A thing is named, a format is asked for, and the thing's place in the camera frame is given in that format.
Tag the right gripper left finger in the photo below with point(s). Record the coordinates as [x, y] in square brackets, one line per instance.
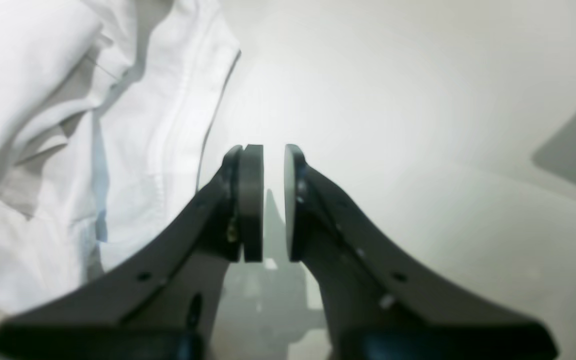
[161, 303]

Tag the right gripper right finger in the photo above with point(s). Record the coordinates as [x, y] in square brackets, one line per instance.
[380, 302]

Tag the white T-shirt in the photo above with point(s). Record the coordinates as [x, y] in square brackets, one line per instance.
[104, 110]

